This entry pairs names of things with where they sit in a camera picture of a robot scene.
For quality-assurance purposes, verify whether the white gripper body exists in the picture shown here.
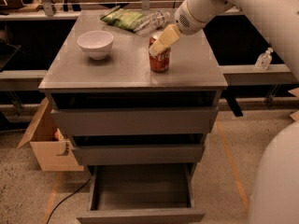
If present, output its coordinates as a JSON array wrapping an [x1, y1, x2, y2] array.
[[175, 0, 206, 35]]

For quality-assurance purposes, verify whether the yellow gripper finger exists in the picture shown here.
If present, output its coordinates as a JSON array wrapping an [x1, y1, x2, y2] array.
[[149, 40, 167, 57], [159, 24, 180, 47]]

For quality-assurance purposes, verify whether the red coke can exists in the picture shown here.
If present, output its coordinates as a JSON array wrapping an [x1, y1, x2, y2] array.
[[149, 32, 171, 73]]

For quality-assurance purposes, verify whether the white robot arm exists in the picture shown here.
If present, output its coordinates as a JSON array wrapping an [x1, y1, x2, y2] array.
[[149, 0, 299, 224]]

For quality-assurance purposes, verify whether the grey drawer cabinet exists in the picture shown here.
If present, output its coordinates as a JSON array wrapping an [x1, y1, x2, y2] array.
[[37, 9, 228, 224]]

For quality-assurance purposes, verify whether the grey top drawer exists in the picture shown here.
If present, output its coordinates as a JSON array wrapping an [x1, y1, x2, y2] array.
[[51, 107, 218, 136]]

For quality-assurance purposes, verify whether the grey middle drawer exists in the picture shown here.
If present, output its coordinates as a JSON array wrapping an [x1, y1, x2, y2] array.
[[72, 144, 204, 165]]

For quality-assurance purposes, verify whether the grey open bottom drawer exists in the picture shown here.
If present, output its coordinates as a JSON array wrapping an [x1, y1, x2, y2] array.
[[77, 163, 205, 224]]

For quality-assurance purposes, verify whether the clear plastic water bottle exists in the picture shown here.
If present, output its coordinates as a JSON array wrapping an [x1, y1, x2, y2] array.
[[134, 10, 170, 35]]

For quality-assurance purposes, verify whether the green chip bag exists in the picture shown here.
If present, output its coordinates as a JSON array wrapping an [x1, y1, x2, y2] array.
[[100, 6, 143, 31]]

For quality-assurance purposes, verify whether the white bowl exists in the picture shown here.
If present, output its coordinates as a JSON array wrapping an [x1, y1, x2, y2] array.
[[77, 31, 114, 60]]

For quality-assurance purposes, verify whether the hand sanitizer bottle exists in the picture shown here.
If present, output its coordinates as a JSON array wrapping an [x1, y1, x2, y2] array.
[[255, 48, 273, 71]]

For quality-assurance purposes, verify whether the cardboard box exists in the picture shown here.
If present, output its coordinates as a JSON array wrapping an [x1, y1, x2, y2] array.
[[18, 98, 84, 172]]

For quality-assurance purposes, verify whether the black floor cable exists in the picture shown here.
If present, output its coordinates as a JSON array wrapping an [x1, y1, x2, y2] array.
[[46, 176, 93, 224]]

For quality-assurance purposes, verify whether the grey metal bench rail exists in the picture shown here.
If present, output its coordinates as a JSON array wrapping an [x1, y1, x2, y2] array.
[[0, 70, 47, 91]]

